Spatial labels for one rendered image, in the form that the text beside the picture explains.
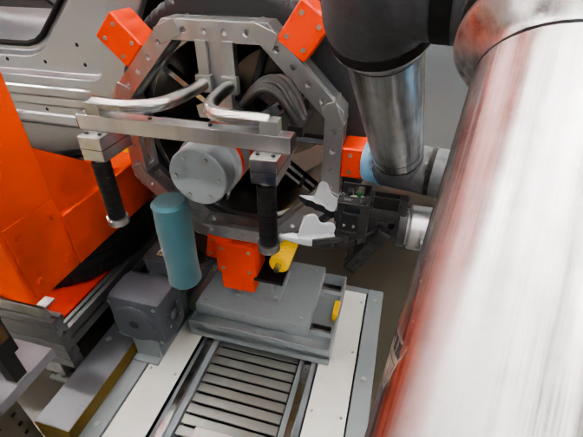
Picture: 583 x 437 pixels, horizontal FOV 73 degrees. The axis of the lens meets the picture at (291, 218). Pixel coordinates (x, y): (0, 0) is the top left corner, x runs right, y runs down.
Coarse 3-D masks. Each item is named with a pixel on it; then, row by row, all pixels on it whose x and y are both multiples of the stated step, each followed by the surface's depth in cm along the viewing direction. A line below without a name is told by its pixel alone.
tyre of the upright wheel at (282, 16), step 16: (176, 0) 84; (192, 0) 84; (208, 0) 83; (224, 0) 82; (240, 0) 81; (256, 0) 80; (272, 0) 79; (288, 0) 79; (320, 0) 90; (160, 16) 87; (256, 16) 82; (272, 16) 81; (288, 16) 80; (320, 48) 82; (320, 64) 84; (336, 64) 83; (336, 80) 85; (352, 96) 86; (352, 112) 88; (352, 128) 90; (160, 160) 110; (208, 208) 115
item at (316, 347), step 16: (336, 288) 148; (320, 304) 146; (336, 304) 141; (192, 320) 137; (208, 320) 140; (224, 320) 140; (320, 320) 140; (336, 320) 137; (208, 336) 140; (224, 336) 138; (240, 336) 135; (256, 336) 133; (272, 336) 134; (288, 336) 134; (304, 336) 134; (320, 336) 132; (272, 352) 135; (288, 352) 133; (304, 352) 130; (320, 352) 128
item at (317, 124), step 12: (252, 60) 111; (240, 72) 114; (252, 72) 113; (264, 72) 112; (276, 72) 111; (264, 96) 112; (312, 108) 115; (288, 120) 114; (312, 132) 119; (300, 144) 122; (312, 144) 121
